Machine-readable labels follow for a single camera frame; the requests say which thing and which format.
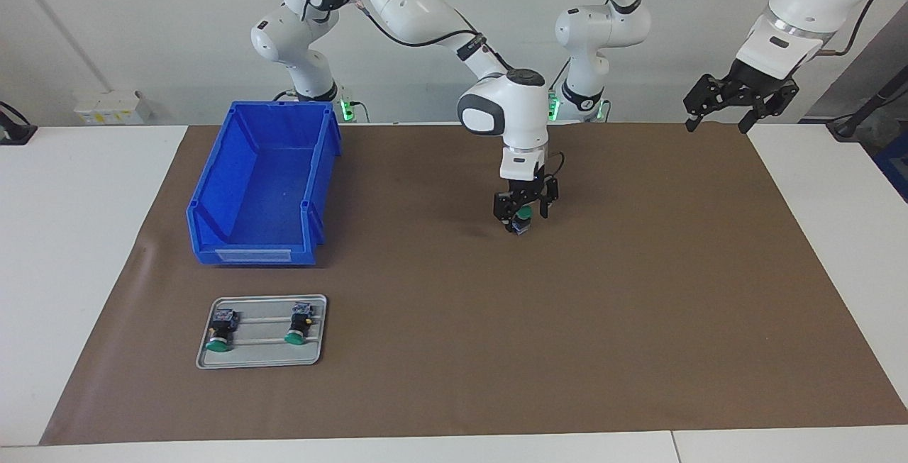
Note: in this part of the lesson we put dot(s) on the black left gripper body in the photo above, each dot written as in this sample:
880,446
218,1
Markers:
753,84

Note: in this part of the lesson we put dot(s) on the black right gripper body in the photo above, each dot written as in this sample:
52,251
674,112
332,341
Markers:
525,188

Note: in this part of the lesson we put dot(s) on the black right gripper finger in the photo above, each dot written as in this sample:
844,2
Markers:
547,197
505,209

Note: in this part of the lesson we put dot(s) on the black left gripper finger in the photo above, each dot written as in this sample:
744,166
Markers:
706,98
780,100

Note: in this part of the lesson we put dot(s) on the green push button switch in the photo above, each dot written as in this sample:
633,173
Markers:
221,332
298,325
523,220

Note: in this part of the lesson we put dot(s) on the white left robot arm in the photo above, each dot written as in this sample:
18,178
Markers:
794,2

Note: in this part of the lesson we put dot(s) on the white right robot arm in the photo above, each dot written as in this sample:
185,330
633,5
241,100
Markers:
425,16

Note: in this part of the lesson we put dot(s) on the black tripod leg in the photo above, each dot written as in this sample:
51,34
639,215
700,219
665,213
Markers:
848,126

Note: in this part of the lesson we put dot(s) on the brown table mat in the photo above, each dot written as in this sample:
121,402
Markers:
496,342

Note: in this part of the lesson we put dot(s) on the blue crate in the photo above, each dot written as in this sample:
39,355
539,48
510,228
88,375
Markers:
897,165

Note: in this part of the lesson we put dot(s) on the blue plastic storage bin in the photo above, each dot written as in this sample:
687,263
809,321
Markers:
269,193

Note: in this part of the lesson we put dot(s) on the grey metal tray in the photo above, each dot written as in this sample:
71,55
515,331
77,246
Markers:
262,355

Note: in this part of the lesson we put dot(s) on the black clamp stand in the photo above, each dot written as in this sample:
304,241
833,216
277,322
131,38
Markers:
14,133

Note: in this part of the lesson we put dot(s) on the white wall socket strip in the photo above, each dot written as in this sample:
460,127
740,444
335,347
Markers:
110,108

